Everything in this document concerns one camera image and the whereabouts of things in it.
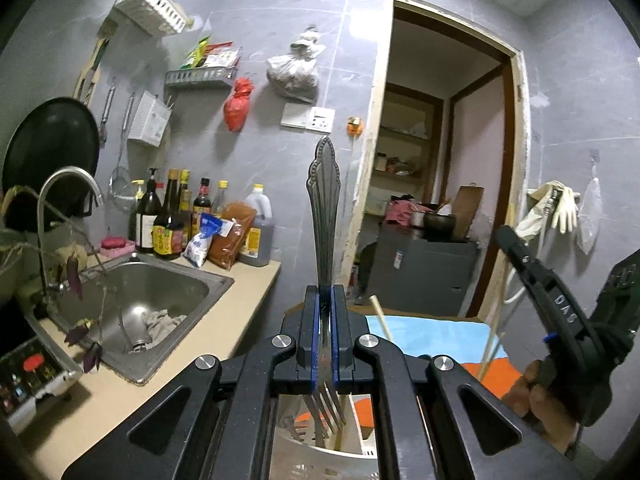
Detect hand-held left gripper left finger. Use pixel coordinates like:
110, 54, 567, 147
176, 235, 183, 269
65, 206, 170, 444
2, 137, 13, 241
62, 285, 322, 480

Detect chrome faucet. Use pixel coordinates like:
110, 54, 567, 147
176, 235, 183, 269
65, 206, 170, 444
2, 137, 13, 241
36, 166, 104, 307

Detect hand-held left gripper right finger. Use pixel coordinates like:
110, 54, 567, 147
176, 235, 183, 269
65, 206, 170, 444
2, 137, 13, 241
330, 285, 583, 480

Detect wooden cutting board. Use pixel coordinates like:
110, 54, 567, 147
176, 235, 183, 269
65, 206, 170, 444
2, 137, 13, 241
452, 185, 485, 242

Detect soy sauce bottle yellow label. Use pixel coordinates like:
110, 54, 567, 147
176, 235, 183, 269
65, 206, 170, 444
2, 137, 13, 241
152, 170, 186, 260

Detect hanging mesh strainer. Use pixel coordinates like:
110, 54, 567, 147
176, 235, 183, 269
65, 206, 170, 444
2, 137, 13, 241
109, 94, 139, 212

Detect cooking oil jug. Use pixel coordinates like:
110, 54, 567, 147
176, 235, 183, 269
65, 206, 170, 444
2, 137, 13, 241
239, 184, 275, 267

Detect cream rubber glove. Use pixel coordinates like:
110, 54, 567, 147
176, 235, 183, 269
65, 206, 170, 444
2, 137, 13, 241
516, 182, 557, 242
550, 185, 581, 234

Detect silver fork with ribbed handle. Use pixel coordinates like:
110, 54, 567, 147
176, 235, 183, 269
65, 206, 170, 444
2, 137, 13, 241
299, 135, 347, 453

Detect white hose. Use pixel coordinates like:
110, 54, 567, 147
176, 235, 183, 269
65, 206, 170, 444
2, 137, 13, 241
502, 190, 559, 306

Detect yellow-capped clear bottle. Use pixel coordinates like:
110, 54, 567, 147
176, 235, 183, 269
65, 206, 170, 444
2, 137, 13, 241
212, 180, 230, 220

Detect purple-leaved plant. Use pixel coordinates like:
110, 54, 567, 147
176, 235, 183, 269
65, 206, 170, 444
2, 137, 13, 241
0, 185, 107, 376

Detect small white hanging basket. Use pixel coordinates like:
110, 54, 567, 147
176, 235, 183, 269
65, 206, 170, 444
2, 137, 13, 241
127, 90, 174, 148

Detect metal wall rack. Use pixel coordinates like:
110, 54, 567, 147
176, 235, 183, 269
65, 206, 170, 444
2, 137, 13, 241
164, 66, 239, 92

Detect beige kitchen counter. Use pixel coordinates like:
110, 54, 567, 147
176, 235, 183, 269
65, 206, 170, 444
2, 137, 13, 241
20, 252, 282, 480

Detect wooden shelf unit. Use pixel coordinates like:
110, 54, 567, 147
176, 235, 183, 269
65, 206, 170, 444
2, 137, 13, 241
372, 82, 446, 196

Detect red-brown spice packet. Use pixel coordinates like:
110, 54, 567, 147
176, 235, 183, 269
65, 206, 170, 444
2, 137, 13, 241
207, 202, 257, 271

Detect black pot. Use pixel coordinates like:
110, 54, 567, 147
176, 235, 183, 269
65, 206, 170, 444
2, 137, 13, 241
423, 212, 457, 242

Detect white wall basket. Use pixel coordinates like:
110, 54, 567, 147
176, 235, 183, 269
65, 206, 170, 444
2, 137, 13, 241
112, 0, 195, 37

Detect pink cloth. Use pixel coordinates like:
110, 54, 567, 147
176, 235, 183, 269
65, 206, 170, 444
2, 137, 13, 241
384, 200, 426, 227

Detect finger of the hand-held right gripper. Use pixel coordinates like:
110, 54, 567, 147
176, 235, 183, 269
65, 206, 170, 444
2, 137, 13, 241
494, 225, 594, 342

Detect red-capped dark bottle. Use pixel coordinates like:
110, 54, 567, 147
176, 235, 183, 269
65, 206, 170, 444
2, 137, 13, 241
192, 178, 212, 233

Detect pink sponge dish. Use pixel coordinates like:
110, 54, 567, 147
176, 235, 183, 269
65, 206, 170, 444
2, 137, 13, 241
100, 235, 137, 259

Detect white wall socket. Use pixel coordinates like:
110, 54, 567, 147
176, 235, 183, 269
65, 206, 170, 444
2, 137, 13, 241
280, 103, 336, 132

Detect stainless steel sink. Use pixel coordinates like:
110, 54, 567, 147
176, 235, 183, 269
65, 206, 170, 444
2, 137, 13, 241
50, 255, 236, 387

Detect grey rag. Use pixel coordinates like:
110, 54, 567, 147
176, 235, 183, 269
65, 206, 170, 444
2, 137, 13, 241
141, 309, 187, 347

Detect person's right hand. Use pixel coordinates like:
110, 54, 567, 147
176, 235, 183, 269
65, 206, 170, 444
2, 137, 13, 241
502, 360, 583, 448

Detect white countertop appliance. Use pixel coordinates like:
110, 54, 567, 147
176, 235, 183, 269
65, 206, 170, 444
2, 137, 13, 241
0, 334, 84, 435

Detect yellow-capped dish soap bottle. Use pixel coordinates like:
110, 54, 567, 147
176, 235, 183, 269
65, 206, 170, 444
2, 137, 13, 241
129, 180, 147, 244

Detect grey cabinet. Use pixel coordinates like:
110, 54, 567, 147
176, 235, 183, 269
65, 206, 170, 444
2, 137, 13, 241
372, 237, 479, 317

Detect wooden door frame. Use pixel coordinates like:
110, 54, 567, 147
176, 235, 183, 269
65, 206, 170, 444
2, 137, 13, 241
345, 0, 532, 318

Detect white perforated utensil holder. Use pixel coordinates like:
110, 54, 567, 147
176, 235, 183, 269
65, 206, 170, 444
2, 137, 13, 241
274, 394, 382, 480

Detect slim dark sauce bottle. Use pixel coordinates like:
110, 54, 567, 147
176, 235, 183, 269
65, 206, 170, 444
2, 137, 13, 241
177, 170, 194, 247

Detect black frying pan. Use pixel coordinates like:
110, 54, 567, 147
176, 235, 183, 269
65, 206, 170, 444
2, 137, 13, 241
2, 97, 101, 233

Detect hanging metal peeler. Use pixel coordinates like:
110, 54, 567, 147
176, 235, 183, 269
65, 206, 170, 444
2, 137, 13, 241
99, 80, 117, 147

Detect red plastic bag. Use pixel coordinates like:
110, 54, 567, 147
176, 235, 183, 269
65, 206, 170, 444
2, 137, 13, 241
223, 78, 255, 133

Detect clear plastic bag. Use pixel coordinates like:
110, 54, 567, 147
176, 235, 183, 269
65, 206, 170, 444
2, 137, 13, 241
575, 162, 604, 255

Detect white and blue bag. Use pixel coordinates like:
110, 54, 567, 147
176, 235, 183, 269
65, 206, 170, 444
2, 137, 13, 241
182, 212, 236, 268

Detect seasoning packets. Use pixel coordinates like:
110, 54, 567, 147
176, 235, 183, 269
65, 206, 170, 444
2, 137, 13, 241
181, 35, 242, 70

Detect clear bag with dried goods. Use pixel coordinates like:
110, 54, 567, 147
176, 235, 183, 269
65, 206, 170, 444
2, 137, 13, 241
266, 25, 327, 102

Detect blue orange brown striped cloth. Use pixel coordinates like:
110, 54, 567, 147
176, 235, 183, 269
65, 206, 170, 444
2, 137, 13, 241
295, 314, 528, 436

